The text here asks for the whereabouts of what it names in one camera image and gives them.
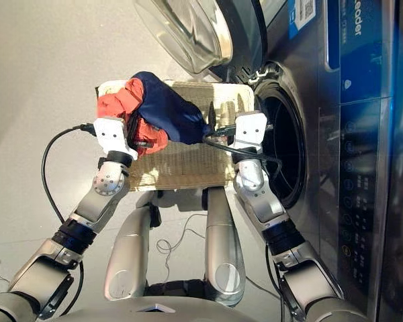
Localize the red garment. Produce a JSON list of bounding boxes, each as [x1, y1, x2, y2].
[[96, 77, 169, 158]]

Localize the navy blue garment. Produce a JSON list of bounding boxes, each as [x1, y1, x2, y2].
[[132, 70, 215, 146]]

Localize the pale woven basket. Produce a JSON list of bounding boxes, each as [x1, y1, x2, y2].
[[95, 79, 256, 192]]

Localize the washing machine door hinge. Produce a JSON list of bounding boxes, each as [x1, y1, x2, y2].
[[243, 65, 283, 85]]

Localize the washing machine drum opening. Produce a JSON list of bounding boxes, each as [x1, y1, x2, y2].
[[254, 82, 308, 209]]

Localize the round glass washing machine door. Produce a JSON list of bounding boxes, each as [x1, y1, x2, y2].
[[134, 0, 268, 84]]

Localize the grey washing machine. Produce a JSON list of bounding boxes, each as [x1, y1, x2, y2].
[[208, 0, 403, 322]]

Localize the washing machine control panel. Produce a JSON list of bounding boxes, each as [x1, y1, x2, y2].
[[337, 97, 393, 305]]

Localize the washing machine detergent drawer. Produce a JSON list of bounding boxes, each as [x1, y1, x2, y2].
[[325, 0, 396, 105]]

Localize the silver robot leg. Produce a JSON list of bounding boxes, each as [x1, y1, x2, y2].
[[103, 187, 162, 301], [204, 187, 247, 308]]

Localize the blue white energy label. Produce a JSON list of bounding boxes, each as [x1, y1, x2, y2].
[[287, 0, 319, 40]]

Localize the silver robot torso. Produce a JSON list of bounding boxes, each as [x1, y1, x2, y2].
[[53, 280, 292, 322]]

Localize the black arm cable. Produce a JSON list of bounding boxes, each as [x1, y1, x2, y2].
[[41, 123, 98, 318], [203, 124, 286, 322]]

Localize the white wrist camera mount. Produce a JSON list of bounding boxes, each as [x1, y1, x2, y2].
[[93, 116, 138, 161], [232, 112, 268, 150]]

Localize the thin grey floor wire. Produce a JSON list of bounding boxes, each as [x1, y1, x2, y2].
[[156, 214, 209, 282]]

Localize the thin black floor cable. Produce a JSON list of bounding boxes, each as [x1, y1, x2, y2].
[[244, 276, 283, 299]]

